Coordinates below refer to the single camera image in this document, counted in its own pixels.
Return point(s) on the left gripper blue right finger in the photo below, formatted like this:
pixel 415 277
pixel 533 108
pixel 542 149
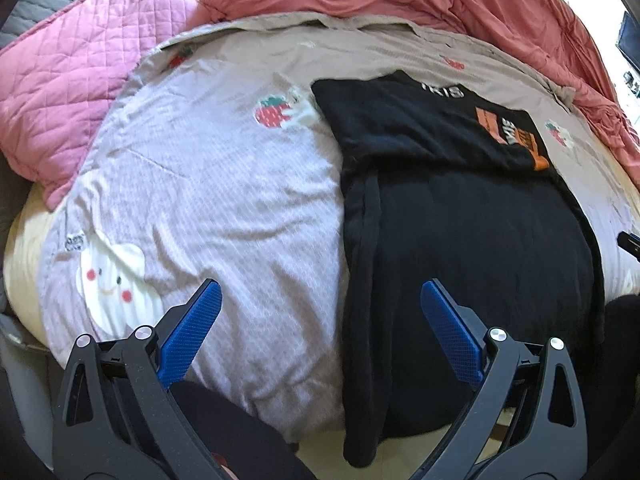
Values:
pixel 525 419

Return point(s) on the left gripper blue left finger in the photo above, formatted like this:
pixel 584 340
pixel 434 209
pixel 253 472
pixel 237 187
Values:
pixel 115 417

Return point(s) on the black sweater with orange patches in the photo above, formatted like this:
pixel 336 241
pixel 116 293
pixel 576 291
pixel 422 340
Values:
pixel 440 183

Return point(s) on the cream yellow bed sheet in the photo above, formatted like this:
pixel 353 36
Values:
pixel 21 259

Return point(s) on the black monitor screen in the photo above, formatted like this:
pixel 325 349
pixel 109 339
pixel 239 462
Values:
pixel 628 41

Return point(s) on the salmon red blanket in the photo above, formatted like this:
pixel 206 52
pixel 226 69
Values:
pixel 544 34

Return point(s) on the strawberry print beige duvet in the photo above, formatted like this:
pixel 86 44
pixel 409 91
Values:
pixel 221 167

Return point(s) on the pink quilted blanket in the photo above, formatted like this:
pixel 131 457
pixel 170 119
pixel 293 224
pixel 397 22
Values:
pixel 59 78

